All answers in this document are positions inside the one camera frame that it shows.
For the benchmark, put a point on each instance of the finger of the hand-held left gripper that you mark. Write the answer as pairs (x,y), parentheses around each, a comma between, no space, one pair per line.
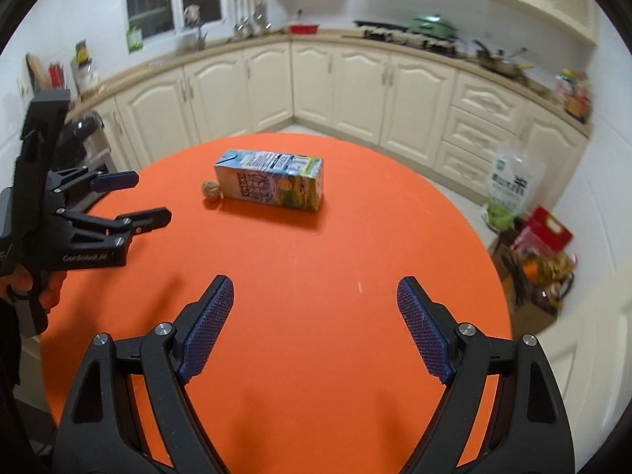
(148,218)
(116,180)

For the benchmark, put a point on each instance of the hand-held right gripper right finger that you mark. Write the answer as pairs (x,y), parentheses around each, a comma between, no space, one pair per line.
(424,328)

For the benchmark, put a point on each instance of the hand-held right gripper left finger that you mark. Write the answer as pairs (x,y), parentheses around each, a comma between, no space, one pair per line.
(205,328)

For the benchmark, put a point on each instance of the person's left hand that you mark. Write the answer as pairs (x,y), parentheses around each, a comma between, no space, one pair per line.
(52,289)

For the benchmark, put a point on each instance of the stainless steel appliance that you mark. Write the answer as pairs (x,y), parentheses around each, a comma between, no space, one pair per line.
(94,138)

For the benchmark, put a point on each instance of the brown walnut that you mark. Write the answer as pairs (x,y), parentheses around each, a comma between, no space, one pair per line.
(212,191)

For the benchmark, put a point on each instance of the orange round table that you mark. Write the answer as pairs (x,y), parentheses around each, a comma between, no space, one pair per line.
(321,266)

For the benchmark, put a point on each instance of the red knife block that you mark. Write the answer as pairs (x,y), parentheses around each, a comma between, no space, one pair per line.
(57,75)

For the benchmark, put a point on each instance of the blue milk carton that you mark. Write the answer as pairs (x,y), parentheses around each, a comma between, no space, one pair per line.
(269,182)

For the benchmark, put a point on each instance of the wooden cutting board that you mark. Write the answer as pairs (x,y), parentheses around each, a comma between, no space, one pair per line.
(33,71)

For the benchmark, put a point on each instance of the green packet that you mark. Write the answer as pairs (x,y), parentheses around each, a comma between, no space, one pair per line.
(135,39)

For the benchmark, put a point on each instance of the red gift bag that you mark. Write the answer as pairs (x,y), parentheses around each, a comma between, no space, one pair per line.
(543,229)

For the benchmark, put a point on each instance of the white rice bag green print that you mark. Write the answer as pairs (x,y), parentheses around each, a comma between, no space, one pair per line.
(513,187)

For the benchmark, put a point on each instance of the white panelled door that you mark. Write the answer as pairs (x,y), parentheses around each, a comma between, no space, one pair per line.
(585,380)

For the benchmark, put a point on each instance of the metal utensil rack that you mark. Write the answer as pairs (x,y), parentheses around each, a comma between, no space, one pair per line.
(249,15)

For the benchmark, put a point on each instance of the red tray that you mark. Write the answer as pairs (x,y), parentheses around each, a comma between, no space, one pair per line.
(303,28)

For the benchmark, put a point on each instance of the cream kitchen base cabinets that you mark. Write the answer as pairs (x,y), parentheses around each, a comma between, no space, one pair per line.
(355,94)

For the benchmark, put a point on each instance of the metal frying pan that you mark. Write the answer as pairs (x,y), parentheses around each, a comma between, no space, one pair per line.
(498,61)

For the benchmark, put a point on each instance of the colourful food packages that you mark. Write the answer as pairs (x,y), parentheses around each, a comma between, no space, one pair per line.
(575,94)

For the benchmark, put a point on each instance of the black gas stove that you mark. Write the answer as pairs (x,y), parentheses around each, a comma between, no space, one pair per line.
(390,34)

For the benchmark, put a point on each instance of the green electric pot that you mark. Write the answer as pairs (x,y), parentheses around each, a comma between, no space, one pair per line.
(429,25)

